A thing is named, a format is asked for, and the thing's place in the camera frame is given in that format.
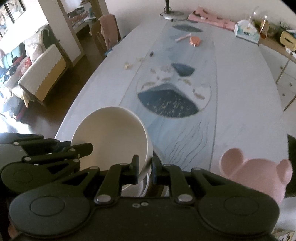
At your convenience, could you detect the yellow tissue holder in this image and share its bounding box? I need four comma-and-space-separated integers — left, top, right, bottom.
280, 31, 296, 51

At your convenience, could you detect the wooden chair with pink cloth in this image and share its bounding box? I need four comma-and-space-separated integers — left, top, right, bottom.
90, 14, 121, 59

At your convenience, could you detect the pink folded cloth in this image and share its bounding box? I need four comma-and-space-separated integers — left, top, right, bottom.
187, 6, 236, 32

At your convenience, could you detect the glass jar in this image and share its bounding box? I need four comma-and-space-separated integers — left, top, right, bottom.
247, 6, 278, 37

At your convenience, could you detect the tissue box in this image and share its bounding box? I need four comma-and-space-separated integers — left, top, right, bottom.
234, 20, 260, 44

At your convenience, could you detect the amber bottle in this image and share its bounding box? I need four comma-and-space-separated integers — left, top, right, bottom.
259, 15, 270, 39

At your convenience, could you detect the cream ceramic bowl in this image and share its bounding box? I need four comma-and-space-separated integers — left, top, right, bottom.
71, 106, 154, 197

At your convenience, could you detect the pink white pen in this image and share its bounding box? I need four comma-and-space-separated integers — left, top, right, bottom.
174, 33, 191, 42

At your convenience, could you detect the orange tube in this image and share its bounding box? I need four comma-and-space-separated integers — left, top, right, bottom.
189, 36, 201, 47

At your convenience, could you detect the pink bear-shaped lid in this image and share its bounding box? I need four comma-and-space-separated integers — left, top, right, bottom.
219, 148, 293, 204

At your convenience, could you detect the beige sofa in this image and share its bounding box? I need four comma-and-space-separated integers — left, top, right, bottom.
1, 25, 69, 107

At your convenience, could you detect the white drawer cabinet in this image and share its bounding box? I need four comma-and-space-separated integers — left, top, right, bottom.
258, 38, 295, 110

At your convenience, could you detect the stainless steel mixing bowl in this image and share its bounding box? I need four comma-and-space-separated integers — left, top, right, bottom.
138, 150, 171, 197

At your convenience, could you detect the patterned table runner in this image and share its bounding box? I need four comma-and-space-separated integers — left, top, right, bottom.
120, 21, 217, 171

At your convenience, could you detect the grey desk lamp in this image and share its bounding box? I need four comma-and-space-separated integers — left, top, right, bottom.
160, 0, 189, 21

